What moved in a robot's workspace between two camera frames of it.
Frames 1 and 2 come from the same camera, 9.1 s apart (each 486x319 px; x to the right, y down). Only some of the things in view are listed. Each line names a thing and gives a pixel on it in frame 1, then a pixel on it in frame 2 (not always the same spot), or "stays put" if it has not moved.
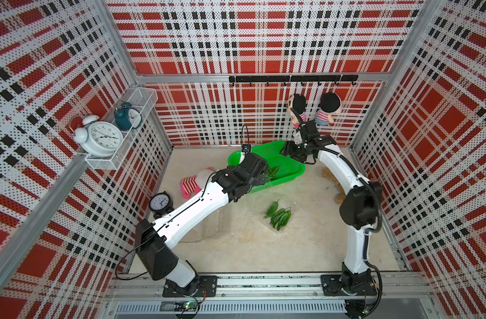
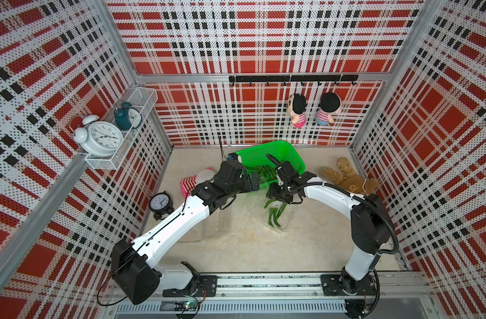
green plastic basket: (289, 168) stays put
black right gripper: (288, 147) -> (272, 191)
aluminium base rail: (141, 296) stays put
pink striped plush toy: (192, 185) stays put
